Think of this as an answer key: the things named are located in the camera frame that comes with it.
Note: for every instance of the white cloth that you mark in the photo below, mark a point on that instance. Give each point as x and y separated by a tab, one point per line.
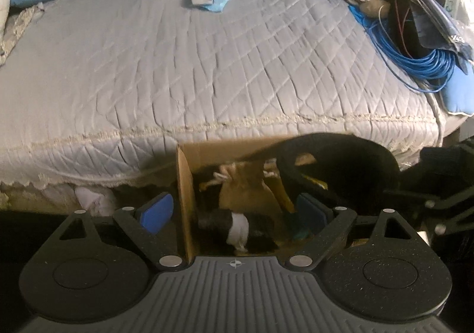
94	201

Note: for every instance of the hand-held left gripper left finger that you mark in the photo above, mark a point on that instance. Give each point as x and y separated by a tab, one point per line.
155	212

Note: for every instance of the yellow wet wipes packet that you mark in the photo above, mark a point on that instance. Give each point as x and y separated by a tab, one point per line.
283	196

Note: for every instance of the small blue cushion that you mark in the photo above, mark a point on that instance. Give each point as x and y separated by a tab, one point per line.
461	95

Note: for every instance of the black roll with white band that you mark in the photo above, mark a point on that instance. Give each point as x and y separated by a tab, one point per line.
214	223

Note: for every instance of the teal mesh bath loofah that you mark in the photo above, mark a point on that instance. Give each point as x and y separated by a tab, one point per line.
301	234

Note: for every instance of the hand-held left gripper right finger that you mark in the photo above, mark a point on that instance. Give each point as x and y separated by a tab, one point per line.
313	212

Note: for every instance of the grey quilted bedspread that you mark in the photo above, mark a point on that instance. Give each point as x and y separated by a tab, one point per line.
148	77

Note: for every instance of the brown cardboard box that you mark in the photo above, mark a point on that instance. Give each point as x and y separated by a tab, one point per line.
185	188

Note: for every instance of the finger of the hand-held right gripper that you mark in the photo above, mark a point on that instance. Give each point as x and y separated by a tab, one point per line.
451	212
448	158

